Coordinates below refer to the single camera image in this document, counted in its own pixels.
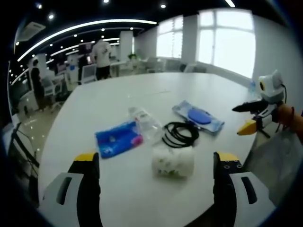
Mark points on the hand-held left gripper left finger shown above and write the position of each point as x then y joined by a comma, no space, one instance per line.
71,189

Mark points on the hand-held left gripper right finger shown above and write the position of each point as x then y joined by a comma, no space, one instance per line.
236,189

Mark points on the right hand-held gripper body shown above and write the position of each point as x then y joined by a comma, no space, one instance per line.
271,88

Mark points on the blue wet wipes pack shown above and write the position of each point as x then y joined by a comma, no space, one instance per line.
198,117

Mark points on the blue tissue packet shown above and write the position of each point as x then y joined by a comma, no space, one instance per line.
116,139

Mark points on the white toilet paper roll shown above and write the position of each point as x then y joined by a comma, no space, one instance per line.
172,162

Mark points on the clear plastic bag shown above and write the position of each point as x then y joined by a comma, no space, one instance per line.
148,125

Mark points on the person's right hand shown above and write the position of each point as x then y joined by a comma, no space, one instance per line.
284,116

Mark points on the small clear bottle blue cap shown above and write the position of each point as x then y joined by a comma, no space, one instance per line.
252,88

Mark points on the translucent grey plastic bag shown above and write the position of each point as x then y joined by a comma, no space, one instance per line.
279,163

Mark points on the black metal stand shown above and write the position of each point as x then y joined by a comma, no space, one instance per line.
22,144

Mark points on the large bright window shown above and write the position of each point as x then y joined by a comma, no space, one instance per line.
225,40

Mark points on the white table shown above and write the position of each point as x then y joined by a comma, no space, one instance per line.
146,94

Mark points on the white office chair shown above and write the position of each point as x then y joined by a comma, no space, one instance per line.
50,86
88,73

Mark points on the green potted plant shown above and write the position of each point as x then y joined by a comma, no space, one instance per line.
132,56

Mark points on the curved ceiling light strip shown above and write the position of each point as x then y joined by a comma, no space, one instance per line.
78,30

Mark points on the ceiling air vent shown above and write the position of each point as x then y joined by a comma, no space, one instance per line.
33,28

